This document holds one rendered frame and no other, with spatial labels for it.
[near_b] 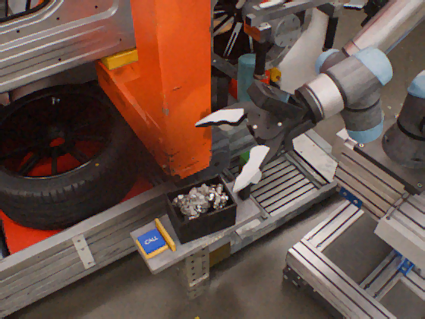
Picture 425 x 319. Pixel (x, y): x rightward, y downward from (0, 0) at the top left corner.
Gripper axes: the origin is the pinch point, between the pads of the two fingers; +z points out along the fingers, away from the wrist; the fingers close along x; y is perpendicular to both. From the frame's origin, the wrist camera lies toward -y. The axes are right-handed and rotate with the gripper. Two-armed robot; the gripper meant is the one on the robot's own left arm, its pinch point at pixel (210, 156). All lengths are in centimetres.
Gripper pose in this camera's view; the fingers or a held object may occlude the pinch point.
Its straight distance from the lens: 71.7
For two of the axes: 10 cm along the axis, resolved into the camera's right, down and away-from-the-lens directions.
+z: -8.6, 5.1, 0.3
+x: -4.3, -7.6, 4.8
